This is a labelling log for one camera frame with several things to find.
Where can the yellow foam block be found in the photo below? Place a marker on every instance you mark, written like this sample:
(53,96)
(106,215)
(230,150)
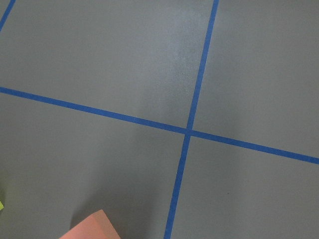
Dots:
(1,206)

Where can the pink plastic bin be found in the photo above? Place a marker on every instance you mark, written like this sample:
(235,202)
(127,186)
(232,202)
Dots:
(95,226)

